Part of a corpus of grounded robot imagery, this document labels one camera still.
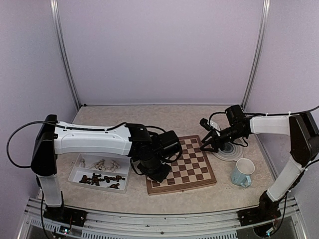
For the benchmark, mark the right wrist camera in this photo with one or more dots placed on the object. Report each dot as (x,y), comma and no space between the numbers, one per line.
(205,124)

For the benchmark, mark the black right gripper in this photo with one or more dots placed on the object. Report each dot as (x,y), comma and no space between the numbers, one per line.
(215,139)

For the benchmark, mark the blue spiral ceramic plate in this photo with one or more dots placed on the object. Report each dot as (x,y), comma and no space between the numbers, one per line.
(232,152)

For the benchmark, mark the light blue ceramic mug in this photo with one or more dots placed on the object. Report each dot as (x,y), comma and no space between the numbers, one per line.
(241,175)

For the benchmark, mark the left aluminium frame post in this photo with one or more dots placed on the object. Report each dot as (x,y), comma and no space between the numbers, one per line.
(63,53)

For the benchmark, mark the right aluminium frame post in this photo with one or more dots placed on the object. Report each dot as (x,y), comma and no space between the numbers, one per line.
(257,53)

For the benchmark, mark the wooden chess board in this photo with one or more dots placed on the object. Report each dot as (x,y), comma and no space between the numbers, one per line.
(192,171)

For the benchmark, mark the white plastic divided tray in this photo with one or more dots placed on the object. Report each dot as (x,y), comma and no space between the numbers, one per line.
(77,172)

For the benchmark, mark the lone white chess piece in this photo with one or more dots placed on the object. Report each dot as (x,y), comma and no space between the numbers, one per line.
(82,163)

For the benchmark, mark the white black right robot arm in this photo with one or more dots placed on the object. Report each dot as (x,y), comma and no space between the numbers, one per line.
(296,138)

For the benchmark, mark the dark chess pieces pile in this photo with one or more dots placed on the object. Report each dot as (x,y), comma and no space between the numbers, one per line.
(96,179)

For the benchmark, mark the aluminium frame post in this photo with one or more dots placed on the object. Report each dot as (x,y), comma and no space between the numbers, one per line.
(63,53)
(257,53)

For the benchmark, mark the rear aluminium frame rail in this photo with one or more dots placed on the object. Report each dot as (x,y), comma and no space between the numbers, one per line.
(158,104)

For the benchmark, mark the light chess pieces pile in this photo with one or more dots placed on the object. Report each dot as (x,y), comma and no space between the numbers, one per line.
(105,165)

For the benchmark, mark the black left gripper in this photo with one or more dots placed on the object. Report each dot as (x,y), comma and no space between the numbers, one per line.
(159,177)

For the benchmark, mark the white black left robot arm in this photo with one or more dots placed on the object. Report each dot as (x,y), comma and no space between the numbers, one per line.
(58,137)

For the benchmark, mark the front aluminium rail base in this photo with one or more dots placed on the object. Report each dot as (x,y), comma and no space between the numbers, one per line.
(110,225)

